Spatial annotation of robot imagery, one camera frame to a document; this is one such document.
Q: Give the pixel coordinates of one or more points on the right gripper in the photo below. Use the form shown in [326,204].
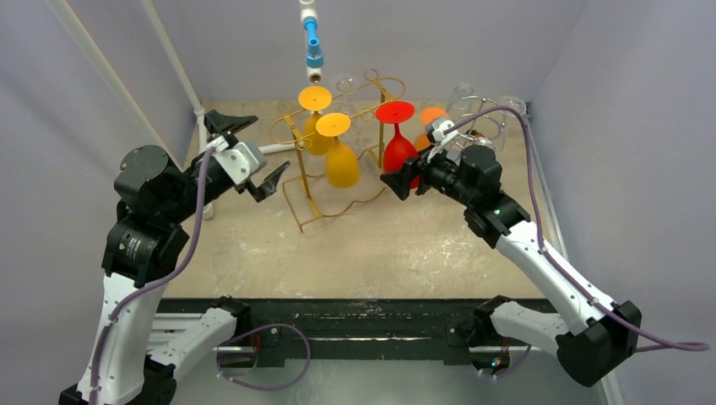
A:
[421,170]

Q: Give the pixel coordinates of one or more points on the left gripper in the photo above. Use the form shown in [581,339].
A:
[231,124]

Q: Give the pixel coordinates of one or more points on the red plastic goblet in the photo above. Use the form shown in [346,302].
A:
[399,148]

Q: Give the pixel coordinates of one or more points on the orange plastic goblet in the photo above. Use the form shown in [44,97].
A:
[428,115]

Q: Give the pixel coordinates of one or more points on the yellow plastic goblet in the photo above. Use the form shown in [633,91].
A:
[341,164]
[314,99]

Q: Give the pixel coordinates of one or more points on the gold wire glass rack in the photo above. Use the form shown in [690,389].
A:
[374,90]

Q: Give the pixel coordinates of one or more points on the round clear wine glass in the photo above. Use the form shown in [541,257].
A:
[343,85]

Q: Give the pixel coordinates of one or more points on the patterned clear goblet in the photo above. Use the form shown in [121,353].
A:
[460,101]

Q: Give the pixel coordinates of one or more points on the clear champagne flute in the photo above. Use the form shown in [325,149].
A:
[517,106]

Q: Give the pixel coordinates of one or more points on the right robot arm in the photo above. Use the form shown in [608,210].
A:
[589,333]

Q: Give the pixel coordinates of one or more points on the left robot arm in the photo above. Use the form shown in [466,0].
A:
[146,248]

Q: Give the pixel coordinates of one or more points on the chrome round glass rack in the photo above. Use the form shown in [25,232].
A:
[479,105]

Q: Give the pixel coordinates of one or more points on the blue pipe fitting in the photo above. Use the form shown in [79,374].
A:
[314,53]

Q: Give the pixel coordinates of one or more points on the black mounting base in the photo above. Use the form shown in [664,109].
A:
[443,330]

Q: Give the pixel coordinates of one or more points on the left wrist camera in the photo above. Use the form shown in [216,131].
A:
[241,161]

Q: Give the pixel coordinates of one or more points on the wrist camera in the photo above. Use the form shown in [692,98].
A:
[241,161]
[441,131]

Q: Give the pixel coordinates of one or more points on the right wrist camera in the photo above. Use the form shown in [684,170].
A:
[441,131]

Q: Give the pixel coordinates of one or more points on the white PVC pipe frame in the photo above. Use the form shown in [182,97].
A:
[165,59]

